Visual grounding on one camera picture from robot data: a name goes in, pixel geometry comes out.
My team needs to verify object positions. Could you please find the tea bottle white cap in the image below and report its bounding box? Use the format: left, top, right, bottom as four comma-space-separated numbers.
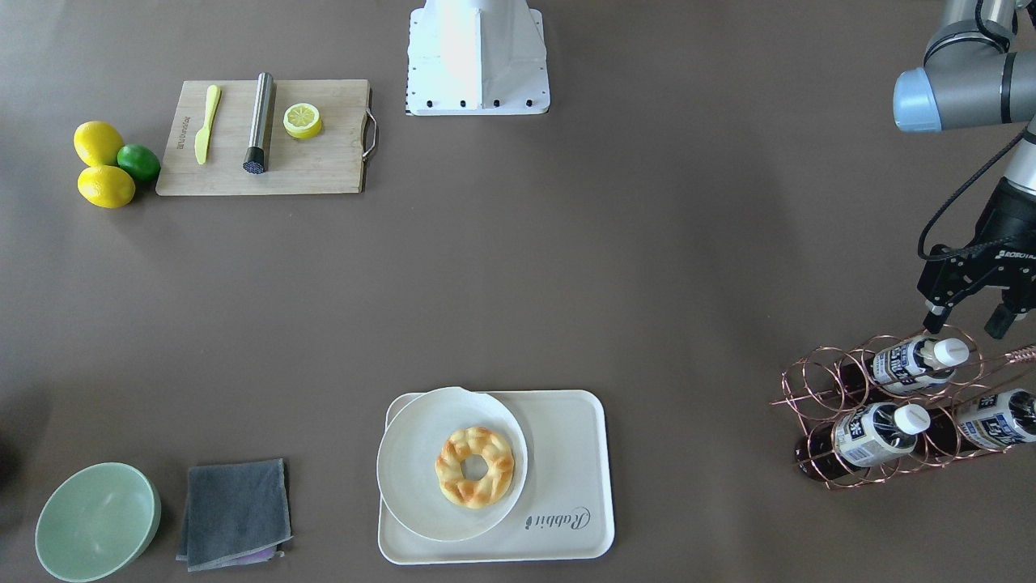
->
839, 336, 970, 397

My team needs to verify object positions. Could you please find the yellow plastic knife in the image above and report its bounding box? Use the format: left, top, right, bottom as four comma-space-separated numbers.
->
193, 84, 222, 165

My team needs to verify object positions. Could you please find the lemon half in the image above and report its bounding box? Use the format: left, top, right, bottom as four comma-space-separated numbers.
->
282, 103, 323, 139

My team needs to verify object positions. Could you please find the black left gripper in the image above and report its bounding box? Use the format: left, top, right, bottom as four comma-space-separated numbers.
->
918, 178, 1035, 339

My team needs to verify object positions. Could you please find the green lime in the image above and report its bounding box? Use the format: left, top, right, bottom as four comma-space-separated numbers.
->
116, 143, 160, 182

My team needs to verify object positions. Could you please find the green bowl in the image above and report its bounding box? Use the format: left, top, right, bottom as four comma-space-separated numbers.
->
36, 462, 162, 582

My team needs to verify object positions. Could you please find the white plate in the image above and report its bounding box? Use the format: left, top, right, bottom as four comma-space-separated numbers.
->
377, 387, 529, 542

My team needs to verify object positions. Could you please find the copper wire bottle rack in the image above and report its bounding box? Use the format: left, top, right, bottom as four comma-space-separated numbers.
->
781, 329, 1035, 488

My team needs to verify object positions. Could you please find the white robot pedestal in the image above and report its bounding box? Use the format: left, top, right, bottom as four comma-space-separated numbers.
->
405, 1, 551, 116

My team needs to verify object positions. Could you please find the yellow lemon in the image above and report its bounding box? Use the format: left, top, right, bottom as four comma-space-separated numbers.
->
73, 121, 125, 167
77, 165, 136, 209

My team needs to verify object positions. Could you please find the steel muddler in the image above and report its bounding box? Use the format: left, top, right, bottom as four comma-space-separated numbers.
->
243, 71, 274, 176

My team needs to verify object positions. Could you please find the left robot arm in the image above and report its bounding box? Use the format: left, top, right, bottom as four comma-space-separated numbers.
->
893, 1, 1035, 338

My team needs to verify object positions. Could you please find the grey folded cloth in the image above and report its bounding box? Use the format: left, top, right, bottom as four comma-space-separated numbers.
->
176, 458, 293, 572

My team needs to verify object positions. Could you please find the wooden cutting board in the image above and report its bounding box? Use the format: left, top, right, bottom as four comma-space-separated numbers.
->
155, 79, 371, 197

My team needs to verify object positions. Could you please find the cream serving tray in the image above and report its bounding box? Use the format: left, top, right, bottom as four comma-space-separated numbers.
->
378, 389, 614, 564

